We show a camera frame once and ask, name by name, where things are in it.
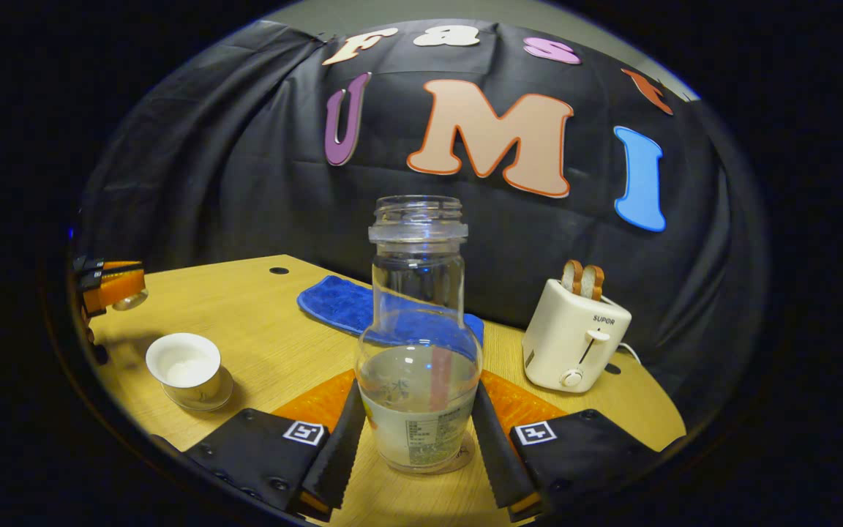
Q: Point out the black backdrop cloth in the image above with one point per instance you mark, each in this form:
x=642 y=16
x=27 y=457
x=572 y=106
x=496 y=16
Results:
x=209 y=183

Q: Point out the toast bread slice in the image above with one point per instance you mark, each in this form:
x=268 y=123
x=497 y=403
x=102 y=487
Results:
x=593 y=282
x=573 y=277

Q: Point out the blue towel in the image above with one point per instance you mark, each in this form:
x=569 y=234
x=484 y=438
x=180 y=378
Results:
x=334 y=304

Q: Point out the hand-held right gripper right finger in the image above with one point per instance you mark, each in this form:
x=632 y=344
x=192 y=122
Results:
x=498 y=461

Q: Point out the white toaster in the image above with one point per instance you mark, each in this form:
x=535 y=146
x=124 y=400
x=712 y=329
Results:
x=560 y=344

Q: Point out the round cork coaster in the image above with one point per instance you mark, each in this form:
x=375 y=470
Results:
x=470 y=457

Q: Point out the white teacup lid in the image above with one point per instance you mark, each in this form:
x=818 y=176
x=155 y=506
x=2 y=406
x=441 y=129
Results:
x=132 y=301

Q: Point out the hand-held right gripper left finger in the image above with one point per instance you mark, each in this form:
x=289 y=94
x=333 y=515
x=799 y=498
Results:
x=341 y=454

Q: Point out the clear water bottle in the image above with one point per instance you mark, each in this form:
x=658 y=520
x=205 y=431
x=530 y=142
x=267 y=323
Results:
x=418 y=293

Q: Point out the white saucer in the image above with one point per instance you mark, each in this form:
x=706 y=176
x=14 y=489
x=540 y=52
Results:
x=224 y=395

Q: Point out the white teacup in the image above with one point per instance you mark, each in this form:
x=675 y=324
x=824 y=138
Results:
x=184 y=362

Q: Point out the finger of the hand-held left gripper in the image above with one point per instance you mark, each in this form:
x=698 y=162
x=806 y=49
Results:
x=91 y=282
x=88 y=263

